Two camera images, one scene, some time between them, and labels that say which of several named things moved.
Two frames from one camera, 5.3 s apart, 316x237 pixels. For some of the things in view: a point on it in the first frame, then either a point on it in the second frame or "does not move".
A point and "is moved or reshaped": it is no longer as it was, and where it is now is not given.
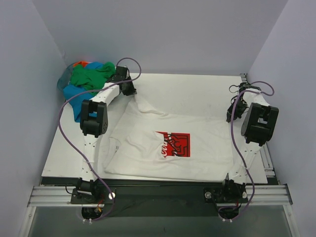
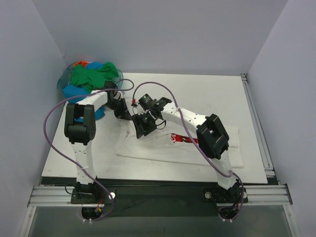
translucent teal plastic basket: x=65 y=79 does not move
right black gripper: x=233 y=111 to x=142 y=125
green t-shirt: x=92 y=79 does not move
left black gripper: x=129 y=88 to x=121 y=108
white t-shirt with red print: x=145 y=142 is moved or reshaped
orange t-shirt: x=84 y=63 does not move
